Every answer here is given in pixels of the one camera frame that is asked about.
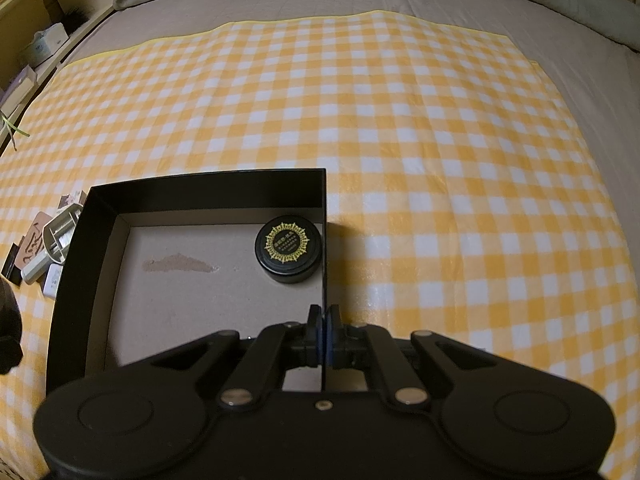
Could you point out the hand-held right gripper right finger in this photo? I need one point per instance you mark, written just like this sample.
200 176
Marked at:
331 340

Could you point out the black round tin gold label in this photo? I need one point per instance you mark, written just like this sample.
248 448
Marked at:
289 250

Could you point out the grey bed sheet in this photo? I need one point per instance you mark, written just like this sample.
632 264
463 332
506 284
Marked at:
300 0

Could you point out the black glossy oval object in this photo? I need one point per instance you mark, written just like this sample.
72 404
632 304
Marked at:
9 325

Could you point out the white tissue box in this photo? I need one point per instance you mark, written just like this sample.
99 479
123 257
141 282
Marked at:
45 41

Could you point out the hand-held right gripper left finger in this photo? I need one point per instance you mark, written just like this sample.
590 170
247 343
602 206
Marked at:
316 340

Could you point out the small cardboard box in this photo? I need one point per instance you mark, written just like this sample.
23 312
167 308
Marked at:
20 82

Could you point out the green strip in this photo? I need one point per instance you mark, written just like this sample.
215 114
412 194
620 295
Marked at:
12 127

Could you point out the white charger plug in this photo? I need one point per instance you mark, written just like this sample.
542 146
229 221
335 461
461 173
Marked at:
51 282

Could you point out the brown embossed leather case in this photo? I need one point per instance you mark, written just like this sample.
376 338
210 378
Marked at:
31 247

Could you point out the yellow checkered mat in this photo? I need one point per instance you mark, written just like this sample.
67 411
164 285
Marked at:
400 160

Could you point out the wooden bedside shelf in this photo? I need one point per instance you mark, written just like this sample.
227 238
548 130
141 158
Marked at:
20 5

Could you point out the black cardboard box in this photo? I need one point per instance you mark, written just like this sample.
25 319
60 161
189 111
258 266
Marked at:
200 191

